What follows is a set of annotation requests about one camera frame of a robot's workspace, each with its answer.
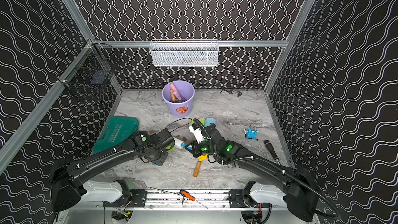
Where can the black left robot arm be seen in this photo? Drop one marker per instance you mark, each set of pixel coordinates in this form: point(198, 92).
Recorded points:
point(67, 178)

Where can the green plastic tool case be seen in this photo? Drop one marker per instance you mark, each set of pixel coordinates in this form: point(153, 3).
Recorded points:
point(118, 129)

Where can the white blue brush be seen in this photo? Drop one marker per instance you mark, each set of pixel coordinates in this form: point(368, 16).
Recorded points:
point(180, 144)

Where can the purple plastic bucket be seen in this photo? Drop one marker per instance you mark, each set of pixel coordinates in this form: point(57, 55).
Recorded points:
point(180, 109)

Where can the purple trowel pink handle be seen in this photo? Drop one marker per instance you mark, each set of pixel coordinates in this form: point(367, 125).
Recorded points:
point(182, 98)
point(177, 95)

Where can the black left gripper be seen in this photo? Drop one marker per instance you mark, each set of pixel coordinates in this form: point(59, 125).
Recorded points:
point(168, 137)

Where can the black wire basket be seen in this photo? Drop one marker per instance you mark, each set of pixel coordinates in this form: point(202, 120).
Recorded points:
point(92, 76)

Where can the black clip tool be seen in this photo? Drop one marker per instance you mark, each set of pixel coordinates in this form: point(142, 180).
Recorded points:
point(232, 91)

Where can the white wire basket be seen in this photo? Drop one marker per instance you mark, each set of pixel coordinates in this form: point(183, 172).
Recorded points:
point(184, 52)

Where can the small blue clamp tool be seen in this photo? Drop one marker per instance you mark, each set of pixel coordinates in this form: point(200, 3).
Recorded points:
point(251, 134)

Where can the yellow square trowel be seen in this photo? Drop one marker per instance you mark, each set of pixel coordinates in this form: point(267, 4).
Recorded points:
point(199, 163)

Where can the lime front trowel yellow handle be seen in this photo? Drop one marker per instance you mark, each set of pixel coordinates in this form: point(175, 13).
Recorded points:
point(162, 154)

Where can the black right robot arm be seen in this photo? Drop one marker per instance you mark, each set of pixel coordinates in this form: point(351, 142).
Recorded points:
point(301, 194)

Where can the black orange screwdriver handle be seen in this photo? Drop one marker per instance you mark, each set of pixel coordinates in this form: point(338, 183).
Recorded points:
point(272, 151)

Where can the lime front trowel wooden handle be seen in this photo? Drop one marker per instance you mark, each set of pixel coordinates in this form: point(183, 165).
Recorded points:
point(172, 96)

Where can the wide light blue trowel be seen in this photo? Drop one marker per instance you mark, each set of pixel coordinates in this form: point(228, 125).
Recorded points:
point(209, 122)

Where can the orange handled screwdriver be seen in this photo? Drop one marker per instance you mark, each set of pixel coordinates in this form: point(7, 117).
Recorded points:
point(190, 197)

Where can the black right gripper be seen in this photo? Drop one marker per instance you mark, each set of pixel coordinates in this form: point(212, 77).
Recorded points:
point(195, 151)

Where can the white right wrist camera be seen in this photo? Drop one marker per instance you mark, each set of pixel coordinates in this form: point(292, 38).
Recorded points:
point(197, 132)

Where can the purple front trowel pink handle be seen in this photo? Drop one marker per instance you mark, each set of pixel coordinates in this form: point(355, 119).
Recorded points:
point(182, 98)

